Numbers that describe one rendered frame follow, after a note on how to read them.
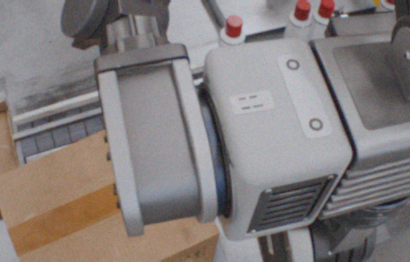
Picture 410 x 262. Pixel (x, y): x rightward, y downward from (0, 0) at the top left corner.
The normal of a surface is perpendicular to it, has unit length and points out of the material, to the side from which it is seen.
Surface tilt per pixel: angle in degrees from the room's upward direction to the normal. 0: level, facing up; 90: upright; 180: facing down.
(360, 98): 0
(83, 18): 50
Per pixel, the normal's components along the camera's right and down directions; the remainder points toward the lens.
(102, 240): 0.05, -0.50
